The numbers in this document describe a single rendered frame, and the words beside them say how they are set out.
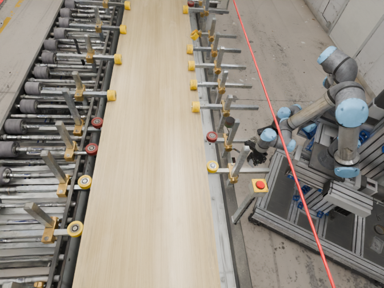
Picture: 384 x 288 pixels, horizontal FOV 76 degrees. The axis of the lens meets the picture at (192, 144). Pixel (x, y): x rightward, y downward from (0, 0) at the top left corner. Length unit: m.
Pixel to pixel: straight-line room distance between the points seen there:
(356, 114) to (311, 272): 1.71
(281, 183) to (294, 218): 0.35
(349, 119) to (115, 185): 1.27
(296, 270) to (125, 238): 1.63
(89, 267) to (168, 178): 0.63
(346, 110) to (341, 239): 1.60
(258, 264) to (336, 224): 0.80
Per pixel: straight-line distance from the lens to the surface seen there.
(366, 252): 2.72
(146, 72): 2.23
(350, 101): 1.24
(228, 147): 1.78
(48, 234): 1.60
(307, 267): 2.63
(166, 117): 1.85
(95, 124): 1.85
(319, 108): 1.42
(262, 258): 2.48
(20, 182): 2.00
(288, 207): 2.49
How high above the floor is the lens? 2.28
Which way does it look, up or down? 54 degrees down
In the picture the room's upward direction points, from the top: 10 degrees clockwise
